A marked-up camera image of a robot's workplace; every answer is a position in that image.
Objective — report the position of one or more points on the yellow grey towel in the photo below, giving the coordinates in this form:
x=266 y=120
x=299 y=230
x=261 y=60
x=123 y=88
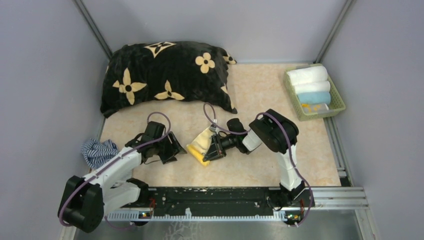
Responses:
x=319 y=108

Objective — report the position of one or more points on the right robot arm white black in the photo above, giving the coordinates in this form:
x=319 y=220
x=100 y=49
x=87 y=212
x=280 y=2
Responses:
x=276 y=132

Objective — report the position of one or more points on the pale yellow cream towel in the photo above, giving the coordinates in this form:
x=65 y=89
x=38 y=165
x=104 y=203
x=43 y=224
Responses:
x=200 y=146

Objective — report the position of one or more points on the middle white rolled towel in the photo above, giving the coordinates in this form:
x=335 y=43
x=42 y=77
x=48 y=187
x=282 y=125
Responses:
x=321 y=86

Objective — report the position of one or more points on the black pillow with tan flowers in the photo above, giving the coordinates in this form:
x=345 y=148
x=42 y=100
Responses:
x=180 y=70

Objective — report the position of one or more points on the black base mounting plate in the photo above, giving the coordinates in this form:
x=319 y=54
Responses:
x=219 y=201

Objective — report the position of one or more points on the aluminium frame rail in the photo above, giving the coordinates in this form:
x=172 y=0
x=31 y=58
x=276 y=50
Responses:
x=340 y=198

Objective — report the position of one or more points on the green plastic basket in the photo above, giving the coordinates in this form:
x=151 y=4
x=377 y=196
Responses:
x=336 y=106

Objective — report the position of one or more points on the white toothed cable strip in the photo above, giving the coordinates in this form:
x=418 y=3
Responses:
x=135 y=215

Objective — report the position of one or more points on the top white rolled towel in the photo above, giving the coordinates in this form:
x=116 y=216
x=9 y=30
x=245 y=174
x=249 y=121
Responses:
x=308 y=75

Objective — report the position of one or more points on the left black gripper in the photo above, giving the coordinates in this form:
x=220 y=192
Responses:
x=174 y=148

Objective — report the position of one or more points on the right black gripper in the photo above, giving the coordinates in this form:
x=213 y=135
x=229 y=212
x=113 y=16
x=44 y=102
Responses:
x=216 y=150

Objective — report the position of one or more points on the light blue towel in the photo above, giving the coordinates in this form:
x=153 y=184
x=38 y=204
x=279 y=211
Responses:
x=314 y=98

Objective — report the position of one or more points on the white rolled towel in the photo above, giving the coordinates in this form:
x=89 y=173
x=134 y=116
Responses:
x=308 y=75
x=321 y=86

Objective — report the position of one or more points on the blue white striped towel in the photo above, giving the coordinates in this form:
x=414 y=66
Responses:
x=97 y=153

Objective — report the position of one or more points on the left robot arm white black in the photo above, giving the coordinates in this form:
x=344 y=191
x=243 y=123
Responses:
x=87 y=200

